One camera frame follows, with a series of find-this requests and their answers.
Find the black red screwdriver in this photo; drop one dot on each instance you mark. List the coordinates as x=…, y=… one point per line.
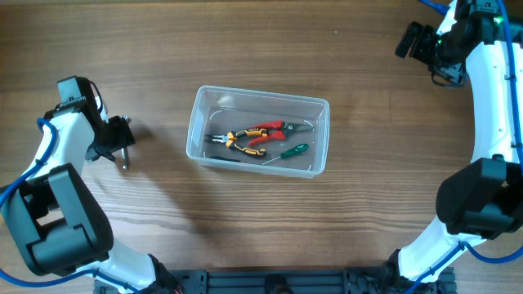
x=225, y=159

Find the green handled screwdriver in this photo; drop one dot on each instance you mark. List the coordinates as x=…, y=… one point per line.
x=285, y=155

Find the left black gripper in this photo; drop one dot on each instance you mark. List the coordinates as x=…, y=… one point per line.
x=125, y=138

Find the clear plastic container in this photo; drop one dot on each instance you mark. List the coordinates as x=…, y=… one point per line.
x=218, y=110

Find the red handled snips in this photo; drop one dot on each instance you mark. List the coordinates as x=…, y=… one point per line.
x=278, y=130

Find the silver socket wrench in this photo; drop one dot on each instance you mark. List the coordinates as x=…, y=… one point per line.
x=124, y=149

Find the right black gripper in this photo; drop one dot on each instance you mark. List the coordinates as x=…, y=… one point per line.
x=453, y=73

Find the orange black needle-nose pliers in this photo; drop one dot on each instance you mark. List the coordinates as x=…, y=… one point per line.
x=232, y=140

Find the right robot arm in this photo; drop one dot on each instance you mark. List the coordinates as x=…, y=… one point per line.
x=480, y=44

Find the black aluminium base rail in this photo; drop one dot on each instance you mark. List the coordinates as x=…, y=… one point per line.
x=347, y=281

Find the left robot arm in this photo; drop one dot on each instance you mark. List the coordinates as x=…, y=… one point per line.
x=57, y=225

